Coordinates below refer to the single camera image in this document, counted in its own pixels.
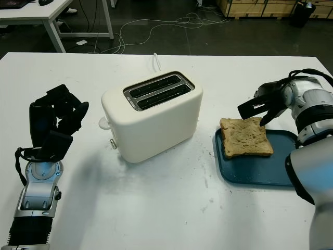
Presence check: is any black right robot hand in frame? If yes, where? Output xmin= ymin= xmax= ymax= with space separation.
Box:
xmin=253 ymin=80 xmax=287 ymax=128

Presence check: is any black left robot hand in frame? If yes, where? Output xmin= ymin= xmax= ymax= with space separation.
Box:
xmin=28 ymin=83 xmax=89 ymax=156

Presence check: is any toasted bread slice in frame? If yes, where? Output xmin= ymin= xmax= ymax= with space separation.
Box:
xmin=220 ymin=117 xmax=274 ymax=159

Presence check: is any white toaster lever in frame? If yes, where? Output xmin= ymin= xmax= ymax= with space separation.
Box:
xmin=97 ymin=117 xmax=112 ymax=130

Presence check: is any blue plastic tray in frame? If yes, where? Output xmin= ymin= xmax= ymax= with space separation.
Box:
xmin=214 ymin=129 xmax=300 ymax=187

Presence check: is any white two-slot toaster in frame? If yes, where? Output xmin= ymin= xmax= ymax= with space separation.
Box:
xmin=97 ymin=70 xmax=204 ymax=164

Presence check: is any black trash bin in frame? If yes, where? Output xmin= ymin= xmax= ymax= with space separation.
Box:
xmin=289 ymin=1 xmax=317 ymax=28

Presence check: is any wooden crate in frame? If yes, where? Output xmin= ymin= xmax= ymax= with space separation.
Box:
xmin=216 ymin=0 xmax=333 ymax=19

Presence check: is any white office desk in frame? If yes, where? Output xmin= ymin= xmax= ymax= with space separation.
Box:
xmin=0 ymin=0 xmax=115 ymax=54

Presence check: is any black laptop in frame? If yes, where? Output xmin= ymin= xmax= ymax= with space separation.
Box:
xmin=0 ymin=0 xmax=30 ymax=9

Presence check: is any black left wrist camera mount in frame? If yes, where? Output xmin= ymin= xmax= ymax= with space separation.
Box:
xmin=35 ymin=129 xmax=73 ymax=162

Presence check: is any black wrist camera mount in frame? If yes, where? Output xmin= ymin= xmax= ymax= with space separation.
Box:
xmin=237 ymin=96 xmax=271 ymax=120
xmin=35 ymin=129 xmax=73 ymax=162

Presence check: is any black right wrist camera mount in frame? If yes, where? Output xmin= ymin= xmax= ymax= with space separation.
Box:
xmin=237 ymin=96 xmax=271 ymax=120

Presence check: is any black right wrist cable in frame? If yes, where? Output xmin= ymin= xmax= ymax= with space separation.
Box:
xmin=287 ymin=68 xmax=333 ymax=86

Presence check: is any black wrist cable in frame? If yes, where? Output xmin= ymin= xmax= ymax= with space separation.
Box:
xmin=287 ymin=68 xmax=333 ymax=86
xmin=14 ymin=147 xmax=42 ymax=186

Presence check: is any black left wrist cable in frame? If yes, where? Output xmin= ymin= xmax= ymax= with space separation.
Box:
xmin=14 ymin=147 xmax=42 ymax=186

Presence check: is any white toaster power cord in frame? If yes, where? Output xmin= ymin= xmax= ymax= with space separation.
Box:
xmin=152 ymin=53 xmax=162 ymax=72

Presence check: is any white floor cable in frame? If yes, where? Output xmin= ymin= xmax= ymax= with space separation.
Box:
xmin=100 ymin=12 xmax=229 ymax=55

